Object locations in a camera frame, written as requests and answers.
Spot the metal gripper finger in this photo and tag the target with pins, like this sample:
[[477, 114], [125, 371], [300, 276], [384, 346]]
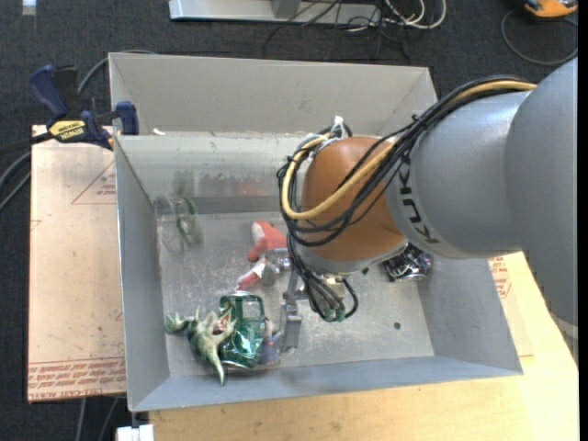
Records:
[[291, 326], [274, 271]]

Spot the blue and purple toy figure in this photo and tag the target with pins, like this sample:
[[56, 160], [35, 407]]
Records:
[[271, 348]]

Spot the red and white toy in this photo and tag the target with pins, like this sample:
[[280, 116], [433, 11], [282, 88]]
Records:
[[266, 241]]

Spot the grey metal bin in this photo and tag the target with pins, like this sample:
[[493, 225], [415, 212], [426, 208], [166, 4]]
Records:
[[367, 333]]

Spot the black shiny packet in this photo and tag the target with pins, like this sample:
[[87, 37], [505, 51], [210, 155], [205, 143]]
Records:
[[406, 264]]

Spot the green toy dinosaur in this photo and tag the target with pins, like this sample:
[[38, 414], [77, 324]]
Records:
[[206, 338]]

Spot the clear glass with green print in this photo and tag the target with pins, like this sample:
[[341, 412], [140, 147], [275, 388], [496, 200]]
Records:
[[177, 225]]

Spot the brown cardboard board red print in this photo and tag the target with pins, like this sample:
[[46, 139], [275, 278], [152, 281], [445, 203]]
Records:
[[73, 255]]

